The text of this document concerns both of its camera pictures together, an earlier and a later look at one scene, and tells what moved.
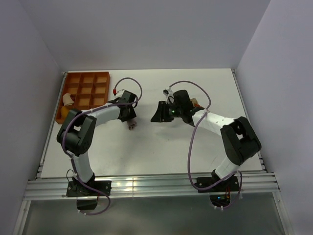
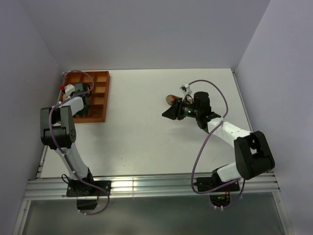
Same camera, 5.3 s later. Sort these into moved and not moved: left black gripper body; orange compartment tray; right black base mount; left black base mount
Moved: left black gripper body
Not moved: orange compartment tray; right black base mount; left black base mount
